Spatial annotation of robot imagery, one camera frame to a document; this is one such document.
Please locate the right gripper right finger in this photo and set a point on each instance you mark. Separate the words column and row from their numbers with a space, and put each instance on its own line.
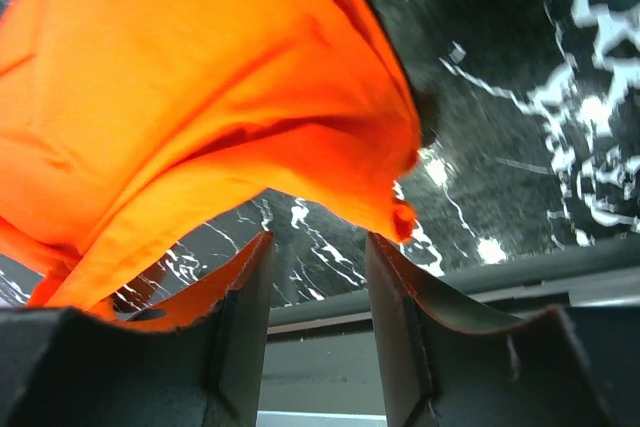
column 446, row 359

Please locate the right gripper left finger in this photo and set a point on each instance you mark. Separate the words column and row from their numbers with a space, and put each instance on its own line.
column 194, row 359

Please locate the orange t-shirt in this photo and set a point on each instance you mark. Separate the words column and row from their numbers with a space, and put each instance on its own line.
column 126, row 124

